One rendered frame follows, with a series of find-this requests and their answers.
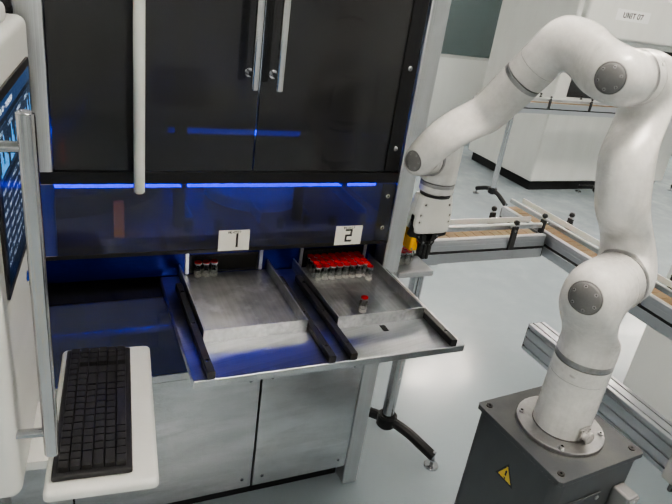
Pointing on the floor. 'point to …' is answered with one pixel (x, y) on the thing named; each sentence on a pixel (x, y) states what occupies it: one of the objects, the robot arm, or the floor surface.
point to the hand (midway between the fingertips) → (423, 249)
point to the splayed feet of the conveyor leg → (406, 436)
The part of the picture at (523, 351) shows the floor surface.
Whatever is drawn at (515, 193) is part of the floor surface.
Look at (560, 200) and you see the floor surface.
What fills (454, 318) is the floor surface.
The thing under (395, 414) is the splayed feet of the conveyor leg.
